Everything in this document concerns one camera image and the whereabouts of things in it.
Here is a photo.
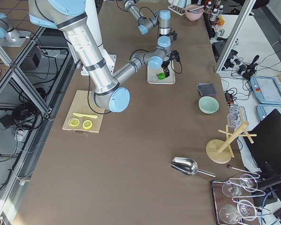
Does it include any pink bowl with ice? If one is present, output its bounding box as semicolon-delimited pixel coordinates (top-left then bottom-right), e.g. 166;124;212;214
185;5;204;21

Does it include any yellow plastic knife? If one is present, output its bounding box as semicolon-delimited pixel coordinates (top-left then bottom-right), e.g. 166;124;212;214
73;112;98;119

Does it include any wooden cutting board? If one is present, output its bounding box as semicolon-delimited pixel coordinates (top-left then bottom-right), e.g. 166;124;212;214
62;90;103;134

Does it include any teach pendant tablet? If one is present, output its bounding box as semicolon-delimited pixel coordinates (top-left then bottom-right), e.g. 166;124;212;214
250;76;281;105
256;104;281;121

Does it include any green ceramic bowl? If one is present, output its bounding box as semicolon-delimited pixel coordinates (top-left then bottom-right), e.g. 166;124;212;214
199;96;219;114

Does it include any lemon slice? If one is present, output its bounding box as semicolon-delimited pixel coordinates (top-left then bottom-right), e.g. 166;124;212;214
68;118;80;127
82;120;93;130

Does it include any aluminium frame post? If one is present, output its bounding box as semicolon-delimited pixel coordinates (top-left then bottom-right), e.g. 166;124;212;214
214;0;256;74

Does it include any white rabbit tray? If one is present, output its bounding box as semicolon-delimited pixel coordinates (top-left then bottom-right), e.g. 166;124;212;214
147;65;176;84

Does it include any grey folded cloth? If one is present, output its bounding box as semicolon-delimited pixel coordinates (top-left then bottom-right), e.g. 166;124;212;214
196;82;217;97

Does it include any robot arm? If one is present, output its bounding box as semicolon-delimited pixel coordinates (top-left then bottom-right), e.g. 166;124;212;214
29;0;173;113
116;0;177;42

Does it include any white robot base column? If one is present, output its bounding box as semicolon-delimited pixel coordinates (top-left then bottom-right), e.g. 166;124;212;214
85;0;116;74

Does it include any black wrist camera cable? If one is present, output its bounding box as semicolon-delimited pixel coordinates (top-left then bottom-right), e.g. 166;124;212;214
130;48;183;75

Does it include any wine glass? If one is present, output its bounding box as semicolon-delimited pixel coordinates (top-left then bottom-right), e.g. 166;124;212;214
219;200;257;225
222;173;258;197

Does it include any green lime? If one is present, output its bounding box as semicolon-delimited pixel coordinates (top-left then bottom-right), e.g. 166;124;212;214
157;73;166;80

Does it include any black monitor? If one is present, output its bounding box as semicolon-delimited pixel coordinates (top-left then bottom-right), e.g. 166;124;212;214
246;109;281;174

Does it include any metal scoop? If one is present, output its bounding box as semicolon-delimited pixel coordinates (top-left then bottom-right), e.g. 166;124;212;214
170;157;215;178

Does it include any wooden mug tree stand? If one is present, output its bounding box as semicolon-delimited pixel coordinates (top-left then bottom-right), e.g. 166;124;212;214
206;121;257;164

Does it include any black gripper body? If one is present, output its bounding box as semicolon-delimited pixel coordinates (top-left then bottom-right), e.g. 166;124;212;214
161;50;180;69
166;30;177;42

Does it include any glass jar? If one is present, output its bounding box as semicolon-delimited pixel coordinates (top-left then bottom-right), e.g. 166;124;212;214
227;106;247;130

